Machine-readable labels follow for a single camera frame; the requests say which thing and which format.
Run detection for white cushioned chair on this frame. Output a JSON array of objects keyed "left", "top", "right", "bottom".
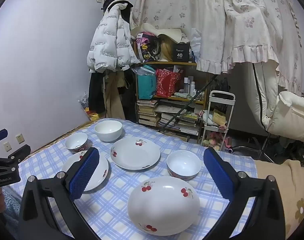
[{"left": 264, "top": 91, "right": 304, "bottom": 143}]

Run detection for yellow box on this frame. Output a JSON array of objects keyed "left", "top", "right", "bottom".
[{"left": 212, "top": 109, "right": 227, "bottom": 125}]

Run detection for plain white bowl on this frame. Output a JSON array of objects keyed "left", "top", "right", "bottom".
[{"left": 94, "top": 120, "right": 123, "bottom": 143}]

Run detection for gold red packet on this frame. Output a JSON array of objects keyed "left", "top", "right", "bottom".
[{"left": 83, "top": 107, "right": 100, "bottom": 122}]

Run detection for stack of old books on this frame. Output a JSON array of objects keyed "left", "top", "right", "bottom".
[{"left": 137, "top": 100, "right": 160, "bottom": 127}]

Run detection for clear plastic bag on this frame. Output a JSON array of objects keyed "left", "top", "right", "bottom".
[{"left": 78, "top": 97, "right": 91, "bottom": 113}]

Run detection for black cardboard box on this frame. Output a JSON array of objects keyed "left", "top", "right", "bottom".
[{"left": 172, "top": 41, "right": 191, "bottom": 62}]

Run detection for colourful cartoon bag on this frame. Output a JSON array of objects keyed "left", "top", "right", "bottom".
[{"left": 136, "top": 32, "right": 162, "bottom": 62}]

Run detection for pink plush toys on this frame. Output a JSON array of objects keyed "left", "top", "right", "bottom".
[{"left": 204, "top": 131, "right": 225, "bottom": 147}]

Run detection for floral ruffled curtain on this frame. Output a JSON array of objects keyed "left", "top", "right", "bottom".
[{"left": 132, "top": 0, "right": 304, "bottom": 97}]

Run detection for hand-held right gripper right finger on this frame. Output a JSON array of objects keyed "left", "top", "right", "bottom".
[{"left": 203, "top": 147, "right": 286, "bottom": 240}]

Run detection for pile of magazines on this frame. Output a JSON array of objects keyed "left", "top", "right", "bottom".
[{"left": 158, "top": 105, "right": 200, "bottom": 135}]

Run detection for wooden bookshelf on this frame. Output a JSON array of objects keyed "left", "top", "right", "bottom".
[{"left": 134, "top": 40, "right": 210, "bottom": 143}]

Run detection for teal plastic bag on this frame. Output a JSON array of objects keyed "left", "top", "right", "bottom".
[{"left": 136, "top": 65, "right": 157, "bottom": 100}]

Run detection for red patterned bowl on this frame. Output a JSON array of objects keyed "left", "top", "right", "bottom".
[
  {"left": 65, "top": 132, "right": 92, "bottom": 154},
  {"left": 166, "top": 150, "right": 202, "bottom": 181}
]

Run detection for white trolley cart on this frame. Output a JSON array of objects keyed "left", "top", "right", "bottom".
[{"left": 201, "top": 90, "right": 236, "bottom": 150}]

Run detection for blue plaid tablecloth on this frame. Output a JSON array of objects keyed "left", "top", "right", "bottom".
[{"left": 17, "top": 119, "right": 258, "bottom": 240}]

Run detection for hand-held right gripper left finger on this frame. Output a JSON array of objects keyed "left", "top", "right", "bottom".
[{"left": 18, "top": 147, "right": 100, "bottom": 240}]

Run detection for cream foam sheet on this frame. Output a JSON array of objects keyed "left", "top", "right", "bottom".
[{"left": 137, "top": 23, "right": 182, "bottom": 43}]

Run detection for white cherry print plate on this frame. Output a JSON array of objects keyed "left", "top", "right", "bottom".
[
  {"left": 110, "top": 137, "right": 161, "bottom": 171},
  {"left": 61, "top": 151, "right": 109, "bottom": 192},
  {"left": 127, "top": 176, "right": 201, "bottom": 236}
]

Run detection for beige hanging pants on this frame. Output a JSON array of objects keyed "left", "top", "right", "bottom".
[{"left": 103, "top": 70, "right": 126, "bottom": 119}]

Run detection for white printed puffer jacket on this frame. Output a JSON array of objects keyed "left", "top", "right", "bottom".
[{"left": 86, "top": 0, "right": 140, "bottom": 73}]

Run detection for grey-blue fleece clothing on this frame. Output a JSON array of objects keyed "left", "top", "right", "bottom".
[{"left": 0, "top": 185, "right": 23, "bottom": 240}]

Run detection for beige floral blanket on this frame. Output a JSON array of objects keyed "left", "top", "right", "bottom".
[{"left": 254, "top": 159, "right": 304, "bottom": 233}]

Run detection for red gift bag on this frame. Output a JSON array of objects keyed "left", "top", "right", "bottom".
[{"left": 156, "top": 69, "right": 182, "bottom": 98}]

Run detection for dark green pole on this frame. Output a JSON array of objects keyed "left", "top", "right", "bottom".
[{"left": 164, "top": 75, "right": 217, "bottom": 128}]

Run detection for black hanging garment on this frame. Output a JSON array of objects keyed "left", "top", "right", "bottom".
[{"left": 88, "top": 71, "right": 106, "bottom": 114}]

